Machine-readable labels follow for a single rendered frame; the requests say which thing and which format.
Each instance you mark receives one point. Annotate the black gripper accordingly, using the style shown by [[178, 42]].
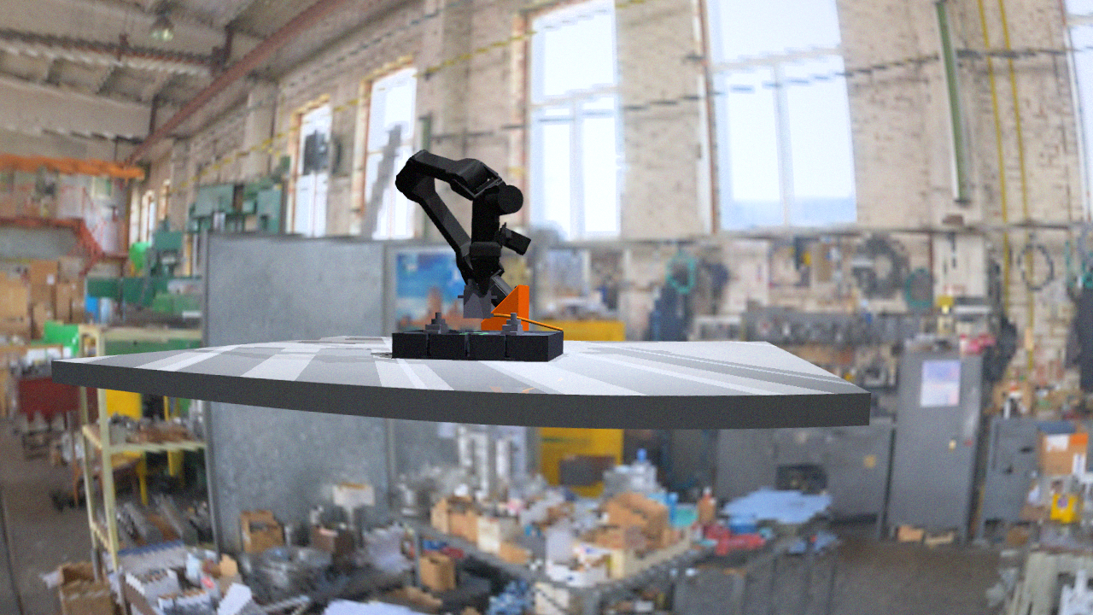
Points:
[[484, 250]]

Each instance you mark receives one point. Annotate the grey micro servo with orange cable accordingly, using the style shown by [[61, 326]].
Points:
[[478, 306]]

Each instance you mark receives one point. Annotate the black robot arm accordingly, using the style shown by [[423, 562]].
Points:
[[490, 198]]

